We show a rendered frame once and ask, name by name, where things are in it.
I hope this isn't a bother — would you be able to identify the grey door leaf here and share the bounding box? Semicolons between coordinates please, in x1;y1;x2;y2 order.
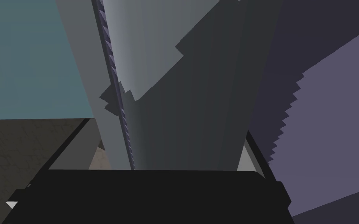
100;0;285;171

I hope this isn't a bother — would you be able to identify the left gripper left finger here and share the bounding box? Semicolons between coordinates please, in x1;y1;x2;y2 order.
42;118;103;171

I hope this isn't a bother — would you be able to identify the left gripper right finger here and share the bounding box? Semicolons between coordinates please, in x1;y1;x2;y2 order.
236;129;275;182

